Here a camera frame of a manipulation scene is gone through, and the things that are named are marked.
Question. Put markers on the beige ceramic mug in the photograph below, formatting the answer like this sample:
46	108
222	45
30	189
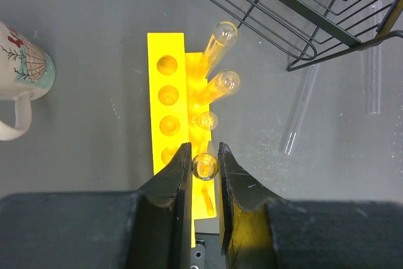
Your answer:
27	74

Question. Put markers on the glass test tube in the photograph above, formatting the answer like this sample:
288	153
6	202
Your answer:
373	70
298	109
223	37
206	121
225	83
205	166

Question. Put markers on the glass test tube in rack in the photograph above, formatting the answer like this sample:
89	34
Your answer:
225	83
223	37
206	121

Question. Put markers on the black wire dish basket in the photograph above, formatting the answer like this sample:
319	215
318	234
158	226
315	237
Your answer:
315	31

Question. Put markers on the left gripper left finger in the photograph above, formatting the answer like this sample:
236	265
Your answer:
160	231

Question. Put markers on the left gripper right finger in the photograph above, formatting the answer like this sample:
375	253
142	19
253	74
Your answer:
243	219

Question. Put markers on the yellow test tube rack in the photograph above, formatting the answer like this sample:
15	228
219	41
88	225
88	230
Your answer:
173	114

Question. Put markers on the glass test tube on table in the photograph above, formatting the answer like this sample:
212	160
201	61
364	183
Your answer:
298	109
373	70

